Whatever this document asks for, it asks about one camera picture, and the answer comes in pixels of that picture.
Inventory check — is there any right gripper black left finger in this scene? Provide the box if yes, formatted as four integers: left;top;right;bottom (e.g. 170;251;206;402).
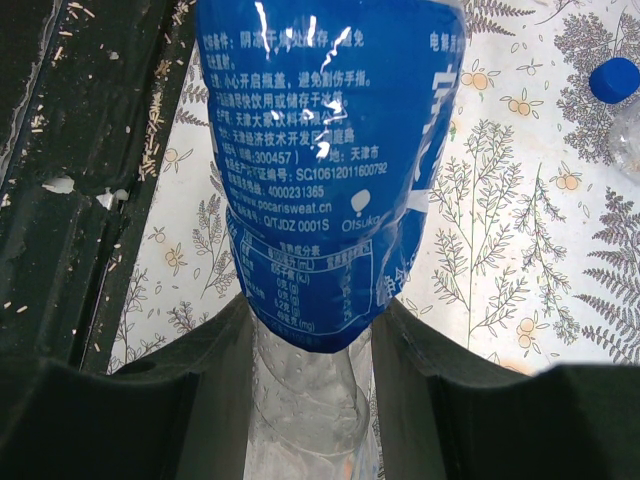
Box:
1;296;253;479

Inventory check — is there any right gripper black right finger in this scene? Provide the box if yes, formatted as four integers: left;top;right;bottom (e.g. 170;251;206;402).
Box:
372;301;639;479

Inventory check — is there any clear bottle blue cap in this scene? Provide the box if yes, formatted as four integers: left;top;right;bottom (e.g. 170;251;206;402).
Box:
608;99;640;185

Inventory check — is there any blue label water bottle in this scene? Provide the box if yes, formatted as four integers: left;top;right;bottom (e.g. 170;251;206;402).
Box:
196;1;466;479

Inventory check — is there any plain blue bottle cap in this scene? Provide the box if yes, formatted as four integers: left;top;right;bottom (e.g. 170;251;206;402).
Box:
589;57;640;104

